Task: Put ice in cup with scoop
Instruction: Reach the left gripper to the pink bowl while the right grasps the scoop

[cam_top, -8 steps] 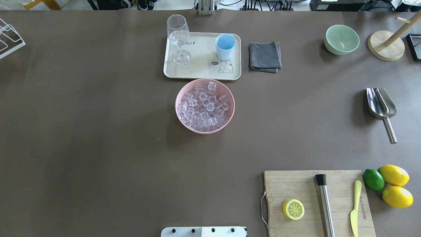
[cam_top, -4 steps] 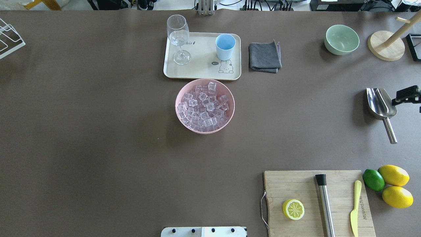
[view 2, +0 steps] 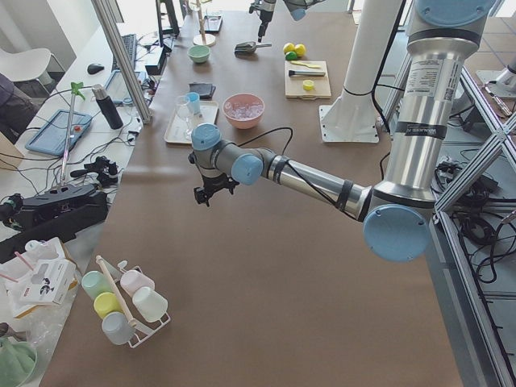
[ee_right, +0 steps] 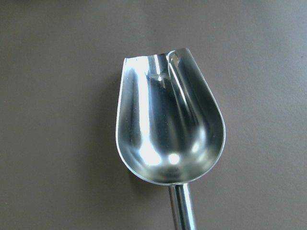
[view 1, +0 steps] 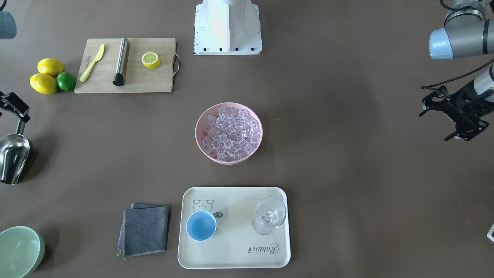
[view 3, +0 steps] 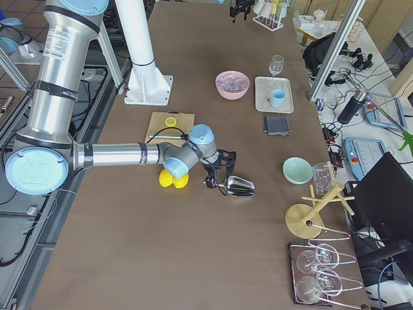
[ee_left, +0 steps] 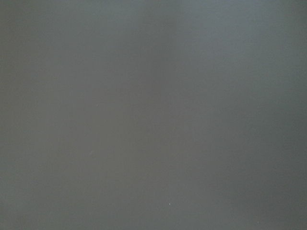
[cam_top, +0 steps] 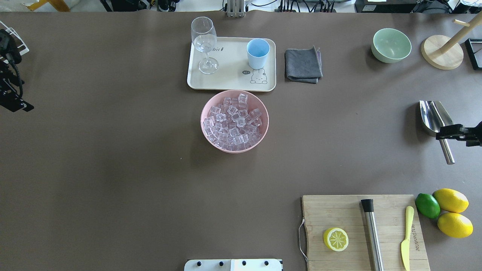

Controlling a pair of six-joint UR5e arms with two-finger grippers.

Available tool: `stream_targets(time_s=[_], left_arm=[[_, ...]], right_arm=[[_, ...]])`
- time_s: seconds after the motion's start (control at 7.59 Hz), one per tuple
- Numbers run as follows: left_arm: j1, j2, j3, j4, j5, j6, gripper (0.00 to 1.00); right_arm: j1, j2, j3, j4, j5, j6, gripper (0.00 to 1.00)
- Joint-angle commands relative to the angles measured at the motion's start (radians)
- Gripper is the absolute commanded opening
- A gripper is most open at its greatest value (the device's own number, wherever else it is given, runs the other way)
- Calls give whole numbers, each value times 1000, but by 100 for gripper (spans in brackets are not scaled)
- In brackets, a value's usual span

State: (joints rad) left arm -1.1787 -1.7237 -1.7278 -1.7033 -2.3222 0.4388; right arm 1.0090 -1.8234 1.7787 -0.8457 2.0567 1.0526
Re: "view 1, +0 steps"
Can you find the grey folded cloth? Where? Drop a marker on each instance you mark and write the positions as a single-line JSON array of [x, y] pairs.
[[144, 230]]

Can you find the yellow lemon lower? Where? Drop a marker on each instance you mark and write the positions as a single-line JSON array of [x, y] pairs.
[[43, 83]]

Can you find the half lemon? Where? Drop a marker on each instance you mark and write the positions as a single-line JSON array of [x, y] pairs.
[[151, 60]]

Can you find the clear wine glass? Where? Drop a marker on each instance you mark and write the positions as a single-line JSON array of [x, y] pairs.
[[270, 215]]

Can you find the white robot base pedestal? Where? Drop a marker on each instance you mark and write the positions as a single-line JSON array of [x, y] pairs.
[[227, 27]]

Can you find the green lime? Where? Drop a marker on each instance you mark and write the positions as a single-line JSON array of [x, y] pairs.
[[66, 81]]

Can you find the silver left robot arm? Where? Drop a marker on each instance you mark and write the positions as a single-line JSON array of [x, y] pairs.
[[466, 32]]

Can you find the steel muddler black tip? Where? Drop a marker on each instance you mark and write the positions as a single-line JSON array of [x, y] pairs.
[[119, 76]]

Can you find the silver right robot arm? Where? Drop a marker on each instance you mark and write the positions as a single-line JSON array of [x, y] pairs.
[[8, 27]]

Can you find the pink bowl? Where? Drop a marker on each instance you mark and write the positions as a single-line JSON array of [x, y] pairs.
[[200, 135]]

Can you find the blue cup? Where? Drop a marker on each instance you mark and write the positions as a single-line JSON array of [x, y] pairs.
[[201, 225]]

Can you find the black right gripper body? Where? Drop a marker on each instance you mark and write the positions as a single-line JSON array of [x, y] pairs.
[[13, 104]]

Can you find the cream serving tray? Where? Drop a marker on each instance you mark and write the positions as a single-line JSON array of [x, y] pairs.
[[235, 243]]

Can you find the yellow lemon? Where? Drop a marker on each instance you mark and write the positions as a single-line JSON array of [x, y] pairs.
[[51, 67], [43, 83]]

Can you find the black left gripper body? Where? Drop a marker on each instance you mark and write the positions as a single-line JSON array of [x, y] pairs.
[[465, 96]]

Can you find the clear ice cubes pile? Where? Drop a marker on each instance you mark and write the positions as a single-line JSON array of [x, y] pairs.
[[230, 133]]

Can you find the steel ice scoop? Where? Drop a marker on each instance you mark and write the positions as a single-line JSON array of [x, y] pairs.
[[14, 151]]

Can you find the bamboo cutting board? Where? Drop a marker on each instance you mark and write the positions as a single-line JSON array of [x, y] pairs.
[[137, 78]]

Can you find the yellow plastic knife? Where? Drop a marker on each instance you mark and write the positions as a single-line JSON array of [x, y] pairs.
[[96, 59]]

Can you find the yellow lemon upper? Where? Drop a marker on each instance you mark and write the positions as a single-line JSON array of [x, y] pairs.
[[51, 67]]

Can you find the green bowl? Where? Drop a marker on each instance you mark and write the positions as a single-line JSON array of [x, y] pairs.
[[21, 251]]

